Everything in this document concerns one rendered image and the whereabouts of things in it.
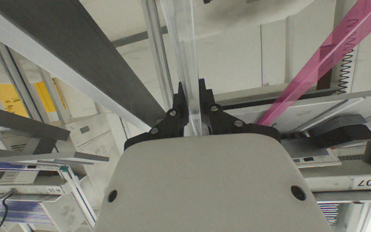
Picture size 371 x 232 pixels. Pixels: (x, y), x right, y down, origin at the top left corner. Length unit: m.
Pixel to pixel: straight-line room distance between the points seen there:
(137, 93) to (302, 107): 0.25
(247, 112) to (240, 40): 1.85
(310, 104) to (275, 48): 1.95
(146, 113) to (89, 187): 1.06
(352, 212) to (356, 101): 0.54
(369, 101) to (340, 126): 0.06
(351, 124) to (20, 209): 1.56
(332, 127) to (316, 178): 0.33
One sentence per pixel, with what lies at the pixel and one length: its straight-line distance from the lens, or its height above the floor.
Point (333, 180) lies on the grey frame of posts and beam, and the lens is 0.70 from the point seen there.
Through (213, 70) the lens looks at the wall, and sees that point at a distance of 1.88.
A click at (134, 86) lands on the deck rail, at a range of 0.17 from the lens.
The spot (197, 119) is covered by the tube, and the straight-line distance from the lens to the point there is 0.15.
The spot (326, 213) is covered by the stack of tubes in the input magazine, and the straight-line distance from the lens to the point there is 0.75.
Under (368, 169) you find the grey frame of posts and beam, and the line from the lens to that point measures 0.79.
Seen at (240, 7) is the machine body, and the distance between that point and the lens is 0.71.
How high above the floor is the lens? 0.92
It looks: 14 degrees up
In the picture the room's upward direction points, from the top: 170 degrees clockwise
